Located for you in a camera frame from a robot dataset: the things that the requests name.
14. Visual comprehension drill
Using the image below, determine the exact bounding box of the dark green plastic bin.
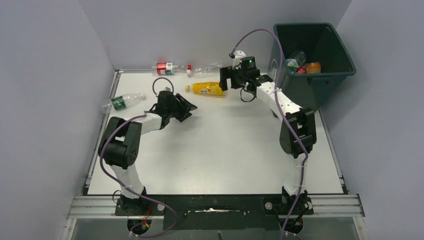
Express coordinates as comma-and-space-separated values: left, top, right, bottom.
267, 22, 357, 111

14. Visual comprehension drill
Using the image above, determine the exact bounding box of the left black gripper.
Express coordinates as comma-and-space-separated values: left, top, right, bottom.
167, 94, 197, 122

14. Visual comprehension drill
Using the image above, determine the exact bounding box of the yellow juice bottle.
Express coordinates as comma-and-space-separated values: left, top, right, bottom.
184, 81, 225, 97

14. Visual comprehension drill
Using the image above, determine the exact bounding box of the blue white label bottle front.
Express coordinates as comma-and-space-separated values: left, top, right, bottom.
286, 50, 307, 73

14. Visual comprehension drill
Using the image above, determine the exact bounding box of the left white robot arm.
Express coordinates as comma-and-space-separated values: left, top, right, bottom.
98, 90, 198, 209

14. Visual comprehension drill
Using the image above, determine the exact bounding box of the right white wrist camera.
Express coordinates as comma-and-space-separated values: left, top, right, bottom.
229, 50, 247, 70

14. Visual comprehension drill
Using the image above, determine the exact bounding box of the red label bottle at back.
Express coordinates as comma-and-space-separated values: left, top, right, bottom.
151, 62, 192, 77

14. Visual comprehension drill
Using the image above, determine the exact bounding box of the purple cable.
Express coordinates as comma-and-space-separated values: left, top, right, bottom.
99, 77, 181, 238
229, 28, 310, 240

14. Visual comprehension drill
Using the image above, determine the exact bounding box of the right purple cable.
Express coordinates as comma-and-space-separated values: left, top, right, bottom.
229, 28, 310, 240

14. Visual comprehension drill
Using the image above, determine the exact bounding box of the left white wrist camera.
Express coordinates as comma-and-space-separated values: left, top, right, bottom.
163, 87, 174, 93

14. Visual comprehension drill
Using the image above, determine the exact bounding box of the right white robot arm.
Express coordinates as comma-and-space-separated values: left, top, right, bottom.
219, 56, 317, 214

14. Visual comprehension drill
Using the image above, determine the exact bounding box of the orange tea bottle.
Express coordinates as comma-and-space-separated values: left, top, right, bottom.
305, 62, 322, 74

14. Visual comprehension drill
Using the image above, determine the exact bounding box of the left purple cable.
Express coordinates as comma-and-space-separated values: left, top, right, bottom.
99, 77, 181, 238

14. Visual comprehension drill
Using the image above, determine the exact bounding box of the red blue label bottle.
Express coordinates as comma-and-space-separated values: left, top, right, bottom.
296, 66, 307, 74

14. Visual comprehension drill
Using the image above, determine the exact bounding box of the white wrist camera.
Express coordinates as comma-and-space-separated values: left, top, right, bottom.
229, 50, 247, 70
163, 87, 174, 93

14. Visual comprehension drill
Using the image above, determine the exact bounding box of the clear crushed bottle at back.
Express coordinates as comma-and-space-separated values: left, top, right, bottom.
192, 63, 223, 77

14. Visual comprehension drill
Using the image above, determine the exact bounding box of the green label bottle far left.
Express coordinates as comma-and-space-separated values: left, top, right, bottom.
100, 92, 147, 114

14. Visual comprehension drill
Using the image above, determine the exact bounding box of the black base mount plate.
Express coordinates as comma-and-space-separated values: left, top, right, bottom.
114, 190, 314, 233

